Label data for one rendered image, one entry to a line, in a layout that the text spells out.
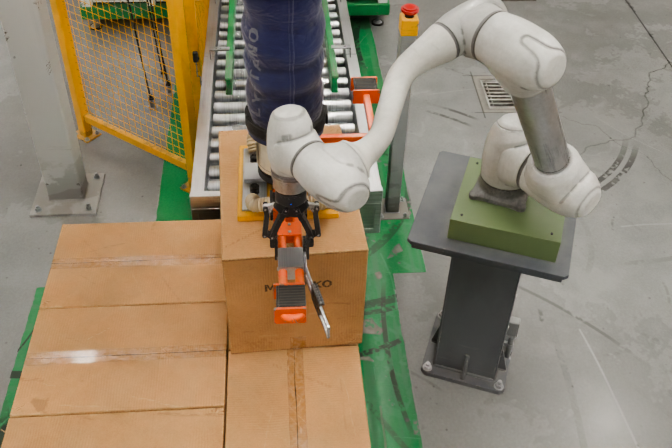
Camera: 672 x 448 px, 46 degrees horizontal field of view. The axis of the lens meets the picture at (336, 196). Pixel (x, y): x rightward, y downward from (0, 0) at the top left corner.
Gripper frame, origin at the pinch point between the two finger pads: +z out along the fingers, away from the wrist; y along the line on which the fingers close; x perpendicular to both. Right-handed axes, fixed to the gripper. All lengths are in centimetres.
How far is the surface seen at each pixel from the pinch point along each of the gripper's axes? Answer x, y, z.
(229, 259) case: -9.4, 16.8, 12.9
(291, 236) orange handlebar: -5.2, 0.1, 0.9
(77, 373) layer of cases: -4, 63, 53
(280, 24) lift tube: -32, 2, -45
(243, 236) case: -18.2, 13.4, 12.8
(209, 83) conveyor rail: -153, 35, 48
